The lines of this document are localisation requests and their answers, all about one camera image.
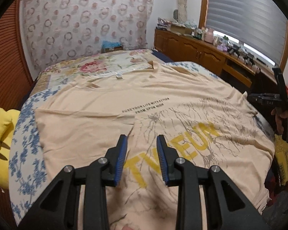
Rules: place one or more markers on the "peach printed t-shirt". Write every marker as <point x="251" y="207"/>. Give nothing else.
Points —
<point x="146" y="129"/>

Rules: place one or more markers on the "pink floral bedspread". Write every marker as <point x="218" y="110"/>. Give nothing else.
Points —
<point x="96" y="66"/>

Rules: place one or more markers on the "navy blue bed sheet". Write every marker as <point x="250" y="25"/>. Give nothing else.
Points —
<point x="161" y="56"/>

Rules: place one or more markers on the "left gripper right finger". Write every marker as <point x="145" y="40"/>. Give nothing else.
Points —
<point x="226" y="207"/>

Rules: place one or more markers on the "grey window blind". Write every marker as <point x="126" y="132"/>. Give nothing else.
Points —
<point x="258" y="23"/>

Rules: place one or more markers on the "circle patterned curtain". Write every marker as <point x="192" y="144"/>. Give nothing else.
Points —
<point x="58" y="30"/>

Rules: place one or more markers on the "yellow plush toy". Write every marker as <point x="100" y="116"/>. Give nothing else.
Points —
<point x="8" y="121"/>

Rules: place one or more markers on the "wooden sideboard cabinet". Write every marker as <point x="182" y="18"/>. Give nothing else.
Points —
<point x="228" y="67"/>

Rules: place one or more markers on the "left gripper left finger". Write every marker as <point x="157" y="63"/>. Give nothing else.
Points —
<point x="57" y="207"/>

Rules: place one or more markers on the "blue item on box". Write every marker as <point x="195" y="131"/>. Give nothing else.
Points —
<point x="108" y="46"/>

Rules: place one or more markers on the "pink bottle on sideboard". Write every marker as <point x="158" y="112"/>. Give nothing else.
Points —
<point x="209" y="36"/>

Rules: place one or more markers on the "brown louvered wardrobe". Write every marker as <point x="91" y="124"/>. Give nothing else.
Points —
<point x="15" y="79"/>

